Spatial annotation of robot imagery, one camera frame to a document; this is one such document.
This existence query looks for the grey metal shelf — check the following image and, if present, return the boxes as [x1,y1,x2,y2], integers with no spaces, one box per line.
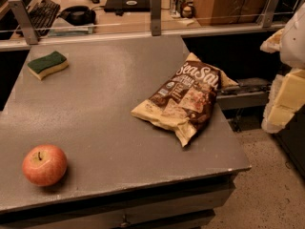
[217,77,271,110]

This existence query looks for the small brown round object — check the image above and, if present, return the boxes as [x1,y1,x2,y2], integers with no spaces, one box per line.
[181,6,193,18]

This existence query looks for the metal can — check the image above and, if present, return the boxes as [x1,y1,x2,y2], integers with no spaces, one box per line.
[170,0,186,17]

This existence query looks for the black laptop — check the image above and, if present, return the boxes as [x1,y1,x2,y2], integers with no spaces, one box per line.
[104,0,150,12]

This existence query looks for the right metal railing bracket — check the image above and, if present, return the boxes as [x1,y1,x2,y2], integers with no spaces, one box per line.
[260,0,279,28]

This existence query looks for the middle metal railing bracket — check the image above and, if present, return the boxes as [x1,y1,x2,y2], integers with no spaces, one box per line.
[150,0,161,36]

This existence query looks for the grey table drawer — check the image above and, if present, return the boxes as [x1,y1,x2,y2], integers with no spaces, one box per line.
[0,176,235,229]

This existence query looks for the red apple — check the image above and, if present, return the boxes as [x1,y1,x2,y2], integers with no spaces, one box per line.
[22,144,68,186]

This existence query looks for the brown sea salt chip bag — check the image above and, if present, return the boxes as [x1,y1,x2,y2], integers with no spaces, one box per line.
[132,52,237,147]

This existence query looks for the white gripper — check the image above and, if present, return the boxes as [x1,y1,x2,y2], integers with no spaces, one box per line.
[260,3,305,134]

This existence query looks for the green and yellow sponge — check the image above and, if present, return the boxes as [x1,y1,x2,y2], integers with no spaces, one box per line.
[28,51,69,80]

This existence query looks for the black keyboard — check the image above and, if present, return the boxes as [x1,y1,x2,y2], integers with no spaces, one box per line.
[28,0,60,36]

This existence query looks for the left metal railing bracket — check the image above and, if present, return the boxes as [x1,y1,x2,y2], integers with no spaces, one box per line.
[9,0,39,45]

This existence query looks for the metal railing bracket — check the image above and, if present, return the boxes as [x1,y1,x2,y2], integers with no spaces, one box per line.
[9,0,39,45]
[260,0,279,28]
[150,0,161,36]

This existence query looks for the black headphones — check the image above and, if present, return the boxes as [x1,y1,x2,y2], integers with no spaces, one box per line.
[59,6,96,26]

